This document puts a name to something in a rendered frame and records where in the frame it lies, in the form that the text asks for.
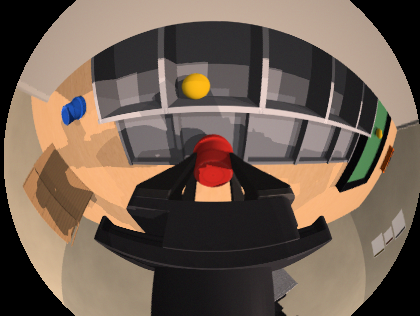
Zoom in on green tray with black rim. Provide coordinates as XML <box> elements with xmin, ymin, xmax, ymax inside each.
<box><xmin>335</xmin><ymin>100</ymin><xmax>391</xmax><ymax>193</ymax></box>

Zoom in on red plug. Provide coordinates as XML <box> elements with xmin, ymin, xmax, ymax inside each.
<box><xmin>193</xmin><ymin>134</ymin><xmax>233</xmax><ymax>187</ymax></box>

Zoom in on orange digital multimeter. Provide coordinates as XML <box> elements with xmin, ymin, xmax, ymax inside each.
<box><xmin>380</xmin><ymin>145</ymin><xmax>394</xmax><ymax>172</ymax></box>

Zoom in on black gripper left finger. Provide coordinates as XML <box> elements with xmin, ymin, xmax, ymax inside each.
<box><xmin>132</xmin><ymin>152</ymin><xmax>197</xmax><ymax>201</ymax></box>

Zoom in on blue round disc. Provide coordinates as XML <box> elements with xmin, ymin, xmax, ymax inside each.
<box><xmin>61</xmin><ymin>96</ymin><xmax>86</xmax><ymax>125</ymax></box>

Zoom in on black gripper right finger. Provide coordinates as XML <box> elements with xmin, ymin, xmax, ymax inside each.
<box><xmin>229</xmin><ymin>152</ymin><xmax>295</xmax><ymax>204</ymax></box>

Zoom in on grey slanted panel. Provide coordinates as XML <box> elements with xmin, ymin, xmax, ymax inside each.
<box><xmin>16</xmin><ymin>0</ymin><xmax>419</xmax><ymax>165</ymax></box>

